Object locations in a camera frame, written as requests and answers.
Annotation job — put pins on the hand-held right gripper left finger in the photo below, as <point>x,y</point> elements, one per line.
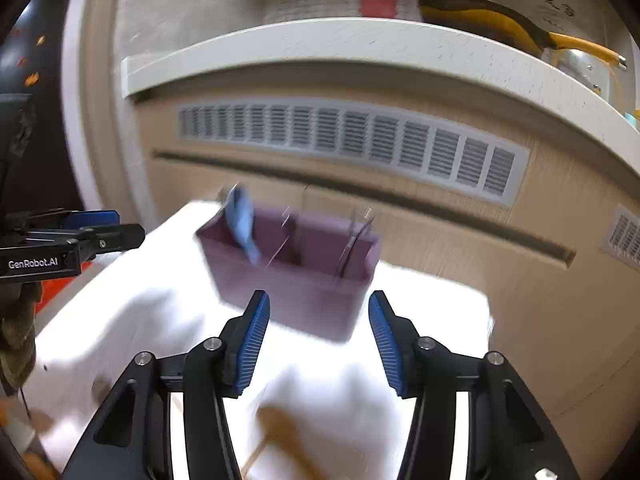
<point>250,345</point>

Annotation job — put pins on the purple plastic utensil holder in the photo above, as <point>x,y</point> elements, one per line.
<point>300,300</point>

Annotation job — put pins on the small grey vent grille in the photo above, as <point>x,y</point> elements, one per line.
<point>622,237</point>

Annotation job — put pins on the speckled kitchen countertop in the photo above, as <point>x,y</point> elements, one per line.
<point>350,45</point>

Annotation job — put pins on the red doormat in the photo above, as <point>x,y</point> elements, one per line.
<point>60,292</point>

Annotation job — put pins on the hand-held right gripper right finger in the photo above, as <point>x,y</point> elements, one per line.
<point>387,345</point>

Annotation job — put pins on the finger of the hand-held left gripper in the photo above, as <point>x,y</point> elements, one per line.
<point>120,237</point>
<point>95,217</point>

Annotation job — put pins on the teal-capped small jar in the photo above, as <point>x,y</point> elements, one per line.
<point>632,117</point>

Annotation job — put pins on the wooden spoon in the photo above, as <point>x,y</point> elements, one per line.
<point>285,425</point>

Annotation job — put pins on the blue plastic spoon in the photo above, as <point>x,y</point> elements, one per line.
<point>240,220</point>

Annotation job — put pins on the black fridge with magnets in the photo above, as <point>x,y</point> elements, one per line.
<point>40,20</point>

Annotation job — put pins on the white textured cloth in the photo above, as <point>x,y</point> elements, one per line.
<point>150,320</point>

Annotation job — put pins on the long grey vent grille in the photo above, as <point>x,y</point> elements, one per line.
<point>350,140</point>

